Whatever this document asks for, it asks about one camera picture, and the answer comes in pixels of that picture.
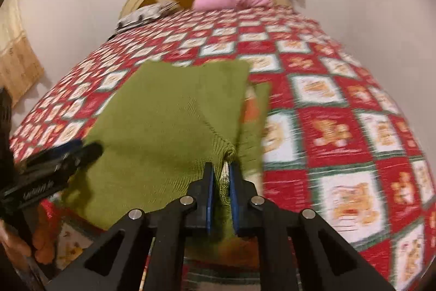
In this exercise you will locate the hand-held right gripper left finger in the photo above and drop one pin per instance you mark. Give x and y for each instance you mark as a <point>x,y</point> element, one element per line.
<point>208,197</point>

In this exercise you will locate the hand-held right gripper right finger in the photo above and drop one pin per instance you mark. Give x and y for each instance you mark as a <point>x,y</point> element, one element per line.
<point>234,197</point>

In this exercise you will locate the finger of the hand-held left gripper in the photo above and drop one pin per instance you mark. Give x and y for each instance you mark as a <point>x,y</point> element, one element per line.
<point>87,153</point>
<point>64,147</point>

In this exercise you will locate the green orange knit sweater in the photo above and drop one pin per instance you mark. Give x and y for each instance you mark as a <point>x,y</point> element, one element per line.
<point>163,113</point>

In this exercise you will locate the beige patterned curtain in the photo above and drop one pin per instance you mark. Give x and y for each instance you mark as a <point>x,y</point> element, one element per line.
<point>17,55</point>

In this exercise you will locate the red printed blanket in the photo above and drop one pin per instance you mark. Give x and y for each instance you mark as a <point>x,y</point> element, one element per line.
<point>340,141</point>

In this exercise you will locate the grey patterned pillow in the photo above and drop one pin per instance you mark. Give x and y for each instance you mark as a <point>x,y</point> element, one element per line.
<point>139,16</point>

